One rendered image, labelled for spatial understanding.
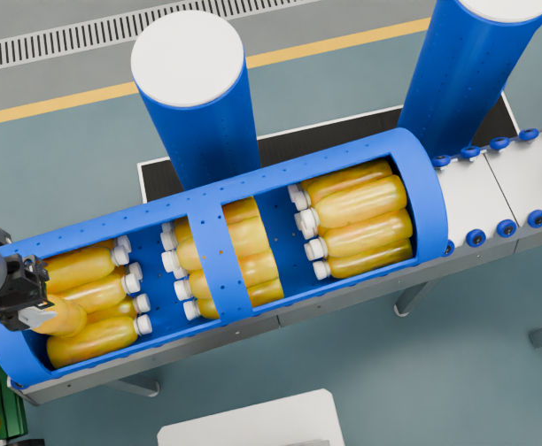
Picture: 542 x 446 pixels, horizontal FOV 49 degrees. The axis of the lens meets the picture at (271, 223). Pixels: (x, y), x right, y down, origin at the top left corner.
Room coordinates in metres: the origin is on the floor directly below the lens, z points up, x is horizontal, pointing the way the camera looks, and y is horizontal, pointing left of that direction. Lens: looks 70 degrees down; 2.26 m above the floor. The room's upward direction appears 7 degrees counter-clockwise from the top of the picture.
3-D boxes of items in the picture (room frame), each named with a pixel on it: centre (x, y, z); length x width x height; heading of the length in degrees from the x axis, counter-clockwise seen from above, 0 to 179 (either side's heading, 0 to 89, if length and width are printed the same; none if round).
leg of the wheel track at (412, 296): (0.40, -0.45, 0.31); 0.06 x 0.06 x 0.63; 10
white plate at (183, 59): (0.90, 0.15, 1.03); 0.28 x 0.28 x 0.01
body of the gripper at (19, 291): (0.26, 0.39, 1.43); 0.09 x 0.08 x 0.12; 100
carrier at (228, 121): (0.90, 0.15, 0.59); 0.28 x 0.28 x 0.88
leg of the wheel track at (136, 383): (0.22, 0.51, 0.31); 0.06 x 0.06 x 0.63; 10
